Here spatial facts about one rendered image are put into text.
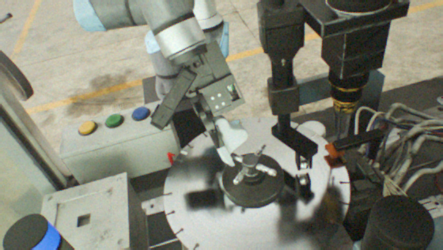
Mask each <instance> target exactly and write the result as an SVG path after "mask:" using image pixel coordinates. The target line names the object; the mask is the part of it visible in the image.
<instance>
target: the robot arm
mask: <svg viewBox="0 0 443 250"><path fill-rule="evenodd" d="M74 14H75V17H76V18H77V21H78V23H79V24H80V26H81V27H82V28H83V29H84V30H85V31H87V32H107V31H108V30H113V29H118V28H129V27H134V26H143V25H148V26H149V27H150V30H149V31H148V32H147V34H146V37H145V44H146V50H147V52H148V54H149V57H150V60H151V63H152V65H153V69H154V72H155V74H156V87H155V89H156V92H157V96H158V97H159V98H160V99H161V100H162V101H161V103H160V104H157V106H156V107H155V108H154V109H153V110H152V114H151V115H150V118H151V120H150V125H151V126H153V127H155V128H157V129H158V130H160V131H163V129H164V128H165V127H167V126H168V125H169V124H170V123H171V122H172V118H173V116H174V111H175V110H176V107H177V106H178V104H179V103H180V102H181V101H182V100H186V99H187V98H189V100H190V102H191V103H192V105H193V107H194V109H195V111H196V113H197V115H198V117H199V119H200V122H201V123H202V122H203V123H204V125H205V127H206V129H207V131H208V133H209V135H210V137H211V139H212V141H213V143H214V145H215V147H216V149H217V150H218V152H219V154H220V156H221V159H222V160H223V161H224V162H225V163H227V164H228V165H230V166H232V167H233V166H235V164H234V162H233V159H232V158H231V156H230V154H231V153H232V152H233V151H234V150H236V149H237V148H238V147H239V146H241V145H242V144H243V143H244V142H246V141H247V139H248V132H247V131H246V130H245V129H244V128H243V127H242V126H241V125H230V124H229V122H228V121H227V119H226V118H225V117H224V116H223V115H222V113H227V112H230V111H232V110H234V109H236V107H238V106H240V105H242V104H245V103H247V102H246V100H245V98H244V96H243V94H242V92H241V90H240V87H239V85H238V83H237V80H236V78H235V77H234V74H232V72H231V70H230V68H229V65H228V63H227V62H226V60H225V59H227V58H228V56H229V22H228V21H224V20H223V16H222V15H221V14H220V13H218V11H217V6H216V1H215V0H74ZM197 63H200V66H198V67H197ZM234 83H235V84H236V86H237V88H238V91H239V93H240V95H241V97H240V96H239V94H238V92H237V89H236V87H235V85H234ZM212 116H214V118H212ZM217 126H218V127H219V129H220V132H219V130H218V128H217Z"/></svg>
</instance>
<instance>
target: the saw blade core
mask: <svg viewBox="0 0 443 250"><path fill-rule="evenodd" d="M241 123H242V124H240V119H235V120H234V121H231V122H229V124H230V125H241V126H242V127H243V128H244V129H245V130H246V131H247V132H248V139H247V141H246V142H244V143H243V144H242V145H241V146H239V147H238V148H237V149H236V150H234V151H233V153H235V154H238V155H240V156H241V155H244V154H247V153H256V151H257V150H258V149H259V148H260V147H261V146H262V144H266V145H267V148H266V149H265V150H264V151H263V153H262V154H265V155H267V156H270V157H272V158H274V159H275V160H276V161H277V162H278V163H279V164H280V165H281V166H282V170H283V172H284V185H283V188H282V190H281V192H280V193H279V195H278V196H277V197H276V198H275V199H273V200H271V201H270V202H269V203H265V204H263V205H259V206H245V205H241V204H239V203H236V202H234V201H233V200H231V198H230V197H228V195H227V194H226V193H225V190H224V188H223V184H222V174H223V172H224V170H225V167H226V166H227V165H228V164H227V163H225V162H224V161H223V160H222V158H221V156H220V154H219V152H218V150H217V149H216V147H215V145H214V143H213V141H212V139H211V137H210V135H209V133H208V131H206V132H205V133H204V134H205V135H206V136H208V137H206V136H205V135H204V134H201V135H200V136H199V137H198V138H196V139H195V140H193V141H192V142H190V143H189V144H188V146H185V147H184V148H183V150H182V151H184V152H186V153H187V154H186V155H185V154H182V153H179V155H178V156H177V157H176V160H178V161H176V160H175V161H174V162H173V163H172V165H171V167H170V169H169V171H168V174H167V176H174V178H172V177H166V180H165V185H164V192H163V195H164V196H163V202H164V208H165V214H166V218H167V220H168V223H169V225H170V227H171V229H172V231H173V232H174V233H175V234H176V237H177V238H178V239H179V240H180V242H181V243H182V244H183V245H184V246H185V247H186V248H187V249H188V250H193V249H194V248H195V246H196V245H197V244H198V245H199V246H198V247H196V248H195V250H321V249H322V248H323V247H324V246H325V245H326V244H327V243H328V242H329V241H330V240H331V239H332V238H333V236H334V235H335V234H336V233H337V232H338V230H339V228H340V227H339V226H337V225H340V226H341V225H342V223H343V221H344V218H345V217H346V213H347V210H348V206H349V205H346V204H349V202H350V181H349V177H348V174H347V171H346V167H345V165H341V164H343V161H342V159H341V158H340V157H337V158H333V159H332V158H331V156H330V155H329V153H328V152H327V151H326V149H325V145H327V144H329V143H328V142H327V141H326V140H324V139H323V138H322V137H320V136H319V135H316V133H315V132H313V131H311V130H309V129H308V128H306V127H303V126H301V125H300V126H299V127H298V125H299V124H296V123H292V122H291V127H292V128H293V129H295V128H297V129H296V131H298V132H300V133H302V134H303V135H304V136H306V137H307V138H309V139H311V140H312V141H314V142H315V143H316V144H318V145H319V149H318V153H317V154H316V155H315V156H314V157H312V169H309V168H308V169H305V170H301V171H298V170H297V166H296V163H295V152H294V151H293V150H291V148H289V147H288V146H286V145H285V144H283V143H282V142H280V141H279V140H278V139H277V138H275V137H274V136H272V133H271V128H272V127H273V126H274V125H276V124H277V123H278V118H273V117H260V123H259V117H248V118H242V119H241ZM315 135H316V136H315ZM313 136H315V137H314V138H312V137H313ZM190 146H192V147H194V148H191V147H190ZM179 161H181V162H179ZM335 165H338V166H335ZM340 182H342V183H348V184H341V183H340ZM169 194H171V195H169ZM339 202H342V204H340V203H339ZM343 203H345V204H343ZM173 211H174V214H171V213H172V212H173ZM167 214H168V215H167ZM331 221H333V222H334V223H335V224H334V223H333V224H332V223H331ZM336 224H337V225H336ZM181 229H184V230H183V231H180V230H181ZM178 232H179V233H178ZM316 238H317V239H319V240H320V242H321V243H322V244H323V245H324V246H323V245H322V244H321V243H319V242H318V241H316Z"/></svg>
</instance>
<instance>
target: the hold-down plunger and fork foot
mask: <svg viewBox="0 0 443 250"><path fill-rule="evenodd" d="M282 65H286V59H283V60H282ZM271 133H272V136H274V137H275V138H277V139H278V140H279V141H280V142H282V143H283V144H285V145H286V146H288V147H289V148H291V150H293V151H294V152H295V163H296V166H297V170H298V171H301V156H302V157H303V158H304V159H305V160H307V161H308V164H309V169H312V157H314V156H315V155H316V154H317V153H318V149H319V145H318V144H316V143H315V142H314V141H312V140H311V139H309V138H307V137H306V136H304V135H303V134H302V133H300V132H298V131H296V130H295V129H293V128H292V127H291V113H289V114H286V115H278V123H277V124H276V125H274V126H273V127H272V128H271Z"/></svg>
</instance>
